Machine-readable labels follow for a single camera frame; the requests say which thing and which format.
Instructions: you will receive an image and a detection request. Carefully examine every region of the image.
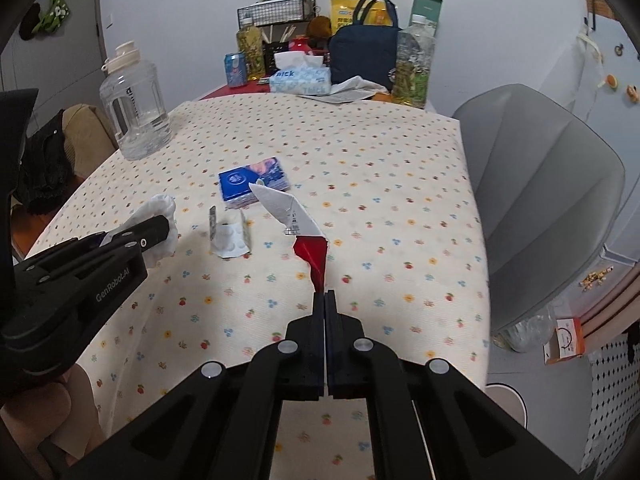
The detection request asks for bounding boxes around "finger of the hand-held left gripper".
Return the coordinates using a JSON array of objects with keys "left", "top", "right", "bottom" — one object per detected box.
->
[{"left": 102, "top": 214, "right": 171, "bottom": 261}]

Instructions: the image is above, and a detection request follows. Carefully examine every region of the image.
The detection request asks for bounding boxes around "white hanging tote bag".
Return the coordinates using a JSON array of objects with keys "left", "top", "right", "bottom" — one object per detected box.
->
[{"left": 574, "top": 29, "right": 606, "bottom": 127}]

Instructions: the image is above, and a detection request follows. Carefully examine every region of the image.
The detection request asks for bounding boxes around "yellow snack bag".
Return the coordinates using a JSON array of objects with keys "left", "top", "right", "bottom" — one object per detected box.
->
[{"left": 329, "top": 0, "right": 389, "bottom": 29}]

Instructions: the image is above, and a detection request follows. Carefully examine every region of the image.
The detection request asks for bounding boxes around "white tissue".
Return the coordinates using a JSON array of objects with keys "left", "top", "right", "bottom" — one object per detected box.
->
[{"left": 107, "top": 193, "right": 179, "bottom": 267}]

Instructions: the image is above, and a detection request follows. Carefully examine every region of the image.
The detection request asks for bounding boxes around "person's left hand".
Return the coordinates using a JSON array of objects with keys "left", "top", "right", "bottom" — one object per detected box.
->
[{"left": 0, "top": 364, "right": 104, "bottom": 467}]

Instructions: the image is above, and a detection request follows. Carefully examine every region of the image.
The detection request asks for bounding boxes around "red and white snack wrapper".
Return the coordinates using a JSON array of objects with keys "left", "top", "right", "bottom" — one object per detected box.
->
[{"left": 248, "top": 182, "right": 331, "bottom": 294}]

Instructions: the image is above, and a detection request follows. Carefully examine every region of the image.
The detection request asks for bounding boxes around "white crumpled plastic bag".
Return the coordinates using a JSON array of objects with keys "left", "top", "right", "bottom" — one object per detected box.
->
[{"left": 329, "top": 75, "right": 389, "bottom": 101}]

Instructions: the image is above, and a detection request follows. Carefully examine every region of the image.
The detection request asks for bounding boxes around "brown plush toy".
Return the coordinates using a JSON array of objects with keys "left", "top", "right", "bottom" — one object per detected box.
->
[{"left": 305, "top": 15, "right": 334, "bottom": 40}]

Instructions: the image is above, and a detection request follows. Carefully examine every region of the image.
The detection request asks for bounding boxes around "navy lunch bag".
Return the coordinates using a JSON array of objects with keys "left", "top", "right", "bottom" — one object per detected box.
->
[{"left": 327, "top": 0, "right": 404, "bottom": 92}]

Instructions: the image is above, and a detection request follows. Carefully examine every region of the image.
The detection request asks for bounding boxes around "yellow beaded fridge magnet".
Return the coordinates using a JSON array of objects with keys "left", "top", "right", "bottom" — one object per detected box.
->
[{"left": 579, "top": 268, "right": 614, "bottom": 289}]

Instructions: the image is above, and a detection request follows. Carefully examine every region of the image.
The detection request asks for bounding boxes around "blue tissue box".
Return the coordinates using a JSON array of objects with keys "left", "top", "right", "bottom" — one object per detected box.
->
[{"left": 269, "top": 51, "right": 332, "bottom": 96}]

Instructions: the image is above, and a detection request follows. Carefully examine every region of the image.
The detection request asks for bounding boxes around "brown cushion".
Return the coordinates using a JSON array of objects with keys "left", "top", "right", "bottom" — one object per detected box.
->
[{"left": 62, "top": 103, "right": 119, "bottom": 182}]

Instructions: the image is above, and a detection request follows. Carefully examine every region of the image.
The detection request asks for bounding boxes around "printed paper sheet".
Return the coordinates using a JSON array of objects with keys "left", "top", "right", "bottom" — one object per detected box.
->
[{"left": 300, "top": 90, "right": 374, "bottom": 105}]

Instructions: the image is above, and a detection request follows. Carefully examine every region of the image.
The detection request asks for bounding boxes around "pale blue fridge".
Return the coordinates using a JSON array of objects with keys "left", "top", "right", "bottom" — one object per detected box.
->
[{"left": 560, "top": 0, "right": 640, "bottom": 266}]

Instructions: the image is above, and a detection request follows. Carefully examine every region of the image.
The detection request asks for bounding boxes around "large tea bottle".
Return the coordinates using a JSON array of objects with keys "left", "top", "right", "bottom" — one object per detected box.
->
[{"left": 389, "top": 13, "right": 436, "bottom": 110}]

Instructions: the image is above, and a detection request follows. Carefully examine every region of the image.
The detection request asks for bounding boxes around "green carton box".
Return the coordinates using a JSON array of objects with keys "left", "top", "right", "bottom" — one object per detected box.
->
[{"left": 409, "top": 0, "right": 444, "bottom": 39}]

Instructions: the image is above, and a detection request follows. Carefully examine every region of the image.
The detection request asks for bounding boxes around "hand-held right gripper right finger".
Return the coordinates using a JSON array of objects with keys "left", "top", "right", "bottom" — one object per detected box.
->
[{"left": 325, "top": 289, "right": 596, "bottom": 480}]

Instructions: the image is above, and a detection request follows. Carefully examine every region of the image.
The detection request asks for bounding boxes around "small tea bottle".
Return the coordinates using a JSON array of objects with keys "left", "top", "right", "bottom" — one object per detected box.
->
[{"left": 236, "top": 17, "right": 266, "bottom": 82}]

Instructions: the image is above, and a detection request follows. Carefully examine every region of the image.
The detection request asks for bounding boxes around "black cloth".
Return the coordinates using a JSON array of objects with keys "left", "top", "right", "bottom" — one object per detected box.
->
[{"left": 17, "top": 122, "right": 74, "bottom": 216}]

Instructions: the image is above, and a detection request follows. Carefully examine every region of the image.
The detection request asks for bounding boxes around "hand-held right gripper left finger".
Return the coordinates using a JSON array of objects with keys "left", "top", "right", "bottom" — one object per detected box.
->
[{"left": 65, "top": 289, "right": 327, "bottom": 480}]

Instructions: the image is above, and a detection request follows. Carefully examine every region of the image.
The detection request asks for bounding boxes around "red container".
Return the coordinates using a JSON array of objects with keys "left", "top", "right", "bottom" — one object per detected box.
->
[{"left": 289, "top": 35, "right": 329, "bottom": 56}]

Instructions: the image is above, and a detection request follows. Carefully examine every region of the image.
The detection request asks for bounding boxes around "white round bin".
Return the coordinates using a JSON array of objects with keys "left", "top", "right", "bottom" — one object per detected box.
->
[{"left": 484, "top": 382, "right": 527, "bottom": 429}]

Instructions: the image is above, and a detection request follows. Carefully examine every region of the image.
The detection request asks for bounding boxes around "clear plastic bag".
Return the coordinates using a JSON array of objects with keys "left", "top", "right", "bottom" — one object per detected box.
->
[{"left": 492, "top": 304, "right": 559, "bottom": 354}]

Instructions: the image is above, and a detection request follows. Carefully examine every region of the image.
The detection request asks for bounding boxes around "black wire basket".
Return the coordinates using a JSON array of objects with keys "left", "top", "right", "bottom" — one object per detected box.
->
[{"left": 236, "top": 0, "right": 314, "bottom": 29}]

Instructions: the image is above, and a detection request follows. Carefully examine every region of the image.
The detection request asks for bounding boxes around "orange and white box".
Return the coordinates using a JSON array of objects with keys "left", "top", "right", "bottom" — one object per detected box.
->
[{"left": 543, "top": 317, "right": 585, "bottom": 365}]

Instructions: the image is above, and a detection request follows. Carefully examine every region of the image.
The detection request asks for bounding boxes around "green plush toy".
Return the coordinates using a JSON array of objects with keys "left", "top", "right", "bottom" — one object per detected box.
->
[{"left": 37, "top": 0, "right": 71, "bottom": 34}]

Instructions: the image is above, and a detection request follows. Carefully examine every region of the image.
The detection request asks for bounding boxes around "blue soda can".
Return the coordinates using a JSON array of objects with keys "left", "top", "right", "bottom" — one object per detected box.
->
[{"left": 223, "top": 52, "right": 249, "bottom": 89}]

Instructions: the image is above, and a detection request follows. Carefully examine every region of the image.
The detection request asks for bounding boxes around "grey door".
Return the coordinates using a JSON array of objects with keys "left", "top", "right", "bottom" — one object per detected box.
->
[{"left": 0, "top": 0, "right": 107, "bottom": 137}]

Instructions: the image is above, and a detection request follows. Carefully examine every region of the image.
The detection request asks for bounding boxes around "blue pocket tissue pack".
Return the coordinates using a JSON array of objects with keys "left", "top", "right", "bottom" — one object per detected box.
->
[{"left": 218, "top": 156, "right": 293, "bottom": 211}]

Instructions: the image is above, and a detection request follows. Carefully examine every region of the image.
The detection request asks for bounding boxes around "clear plastic wrapper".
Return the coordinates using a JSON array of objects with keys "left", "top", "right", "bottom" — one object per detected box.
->
[{"left": 207, "top": 204, "right": 251, "bottom": 260}]

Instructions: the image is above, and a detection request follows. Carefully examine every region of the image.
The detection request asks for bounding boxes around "grey chair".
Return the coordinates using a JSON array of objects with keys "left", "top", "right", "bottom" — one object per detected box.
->
[{"left": 450, "top": 83, "right": 627, "bottom": 337}]

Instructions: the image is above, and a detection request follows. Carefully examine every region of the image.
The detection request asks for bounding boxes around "large clear water jug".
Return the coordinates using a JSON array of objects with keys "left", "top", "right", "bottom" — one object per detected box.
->
[{"left": 98, "top": 40, "right": 174, "bottom": 162}]

